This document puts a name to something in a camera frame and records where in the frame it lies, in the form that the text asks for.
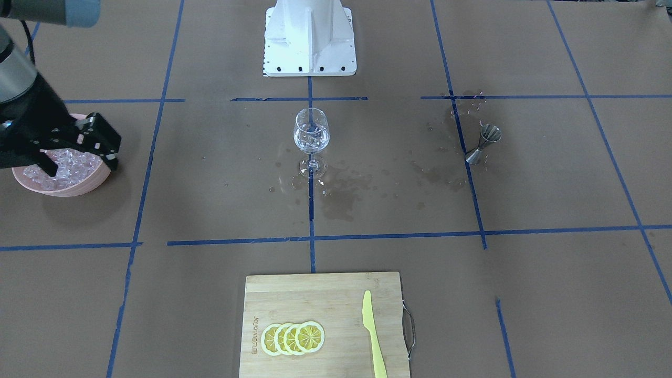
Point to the clear wine glass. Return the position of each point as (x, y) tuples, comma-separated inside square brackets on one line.
[(311, 135)]

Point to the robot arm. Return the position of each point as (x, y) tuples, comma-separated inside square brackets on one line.
[(18, 68)]

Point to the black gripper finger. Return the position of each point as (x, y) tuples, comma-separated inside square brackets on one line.
[(90, 134), (40, 157)]

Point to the lemon slice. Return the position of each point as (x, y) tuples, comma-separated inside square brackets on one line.
[(268, 343), (290, 344), (280, 339), (309, 337)]

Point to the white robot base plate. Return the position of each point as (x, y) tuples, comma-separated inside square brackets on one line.
[(309, 39)]

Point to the steel cocktail jigger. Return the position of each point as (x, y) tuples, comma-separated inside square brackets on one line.
[(488, 135)]

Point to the bamboo cutting board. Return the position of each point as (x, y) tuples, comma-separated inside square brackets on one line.
[(335, 302)]

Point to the yellow plastic knife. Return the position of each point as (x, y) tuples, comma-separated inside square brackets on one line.
[(369, 323)]

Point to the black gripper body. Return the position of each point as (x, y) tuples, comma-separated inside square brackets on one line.
[(38, 113)]

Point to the pink bowl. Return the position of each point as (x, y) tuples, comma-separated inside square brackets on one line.
[(95, 180)]

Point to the pile of ice cubes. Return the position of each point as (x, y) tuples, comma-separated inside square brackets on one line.
[(73, 167)]

